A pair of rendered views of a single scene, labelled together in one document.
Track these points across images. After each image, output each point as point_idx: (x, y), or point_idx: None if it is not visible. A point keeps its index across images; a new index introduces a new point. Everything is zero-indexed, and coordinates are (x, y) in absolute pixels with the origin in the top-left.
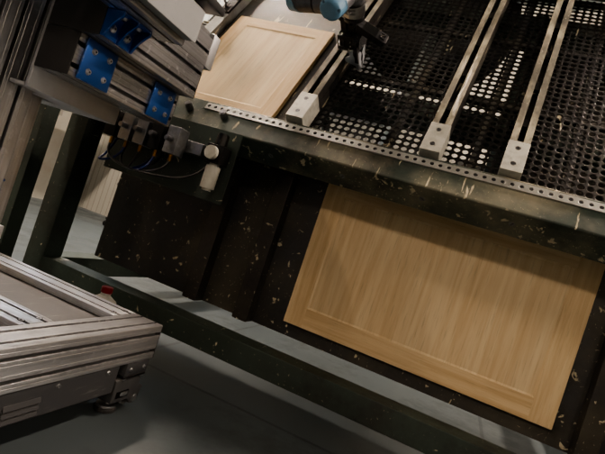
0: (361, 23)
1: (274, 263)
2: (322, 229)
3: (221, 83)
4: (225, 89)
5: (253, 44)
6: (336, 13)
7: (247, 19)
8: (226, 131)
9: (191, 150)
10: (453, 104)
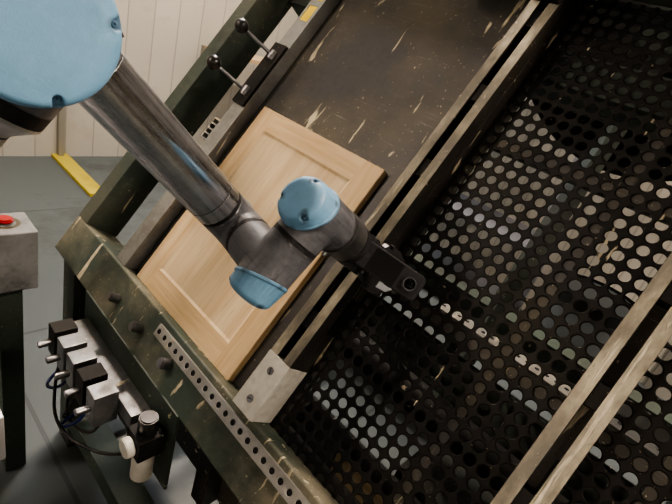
0: (364, 256)
1: None
2: None
3: (200, 266)
4: (200, 282)
5: (261, 181)
6: (256, 307)
7: (269, 116)
8: (162, 398)
9: (122, 416)
10: (530, 498)
